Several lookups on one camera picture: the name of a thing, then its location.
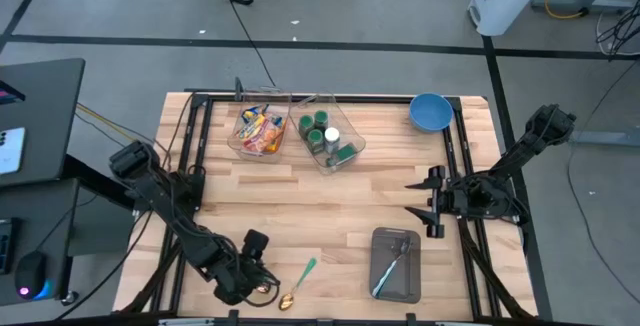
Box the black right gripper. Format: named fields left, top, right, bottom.
left=403, top=165, right=481, bottom=240

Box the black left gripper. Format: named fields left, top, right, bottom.
left=213, top=229, right=281, bottom=308

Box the grey plastic bin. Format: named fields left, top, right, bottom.
left=368, top=226, right=423, bottom=305

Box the silver metal spoon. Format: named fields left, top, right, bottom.
left=372, top=258, right=404, bottom=300

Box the white lidded spice jar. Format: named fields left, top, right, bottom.
left=323, top=126, right=342, bottom=155

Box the red orange snack bag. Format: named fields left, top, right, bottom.
left=244, top=113, right=276, bottom=153

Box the blue yellow snack bag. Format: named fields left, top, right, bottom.
left=239, top=105, right=264, bottom=140

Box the blue bowl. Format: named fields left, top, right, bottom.
left=408, top=92, right=455, bottom=135

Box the clear plastic spice bin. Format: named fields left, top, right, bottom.
left=288, top=93, right=367, bottom=176

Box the clear plastic snack bin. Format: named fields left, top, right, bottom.
left=227, top=90, right=294, bottom=165

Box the grey floor bar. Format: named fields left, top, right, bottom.
left=567, top=129, right=640, bottom=148

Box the dark grey desk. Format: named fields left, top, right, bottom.
left=0, top=178, right=80, bottom=307

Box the white floor appliance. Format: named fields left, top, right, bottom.
left=467, top=0, right=544, bottom=37

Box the black computer mouse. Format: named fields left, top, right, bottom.
left=14, top=250, right=50, bottom=301

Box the black keyboard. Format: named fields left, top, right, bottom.
left=0, top=217, right=22, bottom=276

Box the black desk top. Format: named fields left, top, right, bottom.
left=0, top=58, right=86, bottom=187

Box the white smartphone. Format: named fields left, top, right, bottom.
left=0, top=126, right=27, bottom=176

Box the dark laptop corner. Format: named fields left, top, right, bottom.
left=0, top=79, right=26, bottom=106

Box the black metal table frame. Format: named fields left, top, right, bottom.
left=114, top=88, right=554, bottom=325

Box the yellow floor cable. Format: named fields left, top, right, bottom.
left=543, top=0, right=587, bottom=21

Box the black cable bundle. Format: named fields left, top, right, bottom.
left=594, top=8, right=640, bottom=62

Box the black coiled floor cable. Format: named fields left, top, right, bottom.
left=191, top=0, right=279, bottom=90

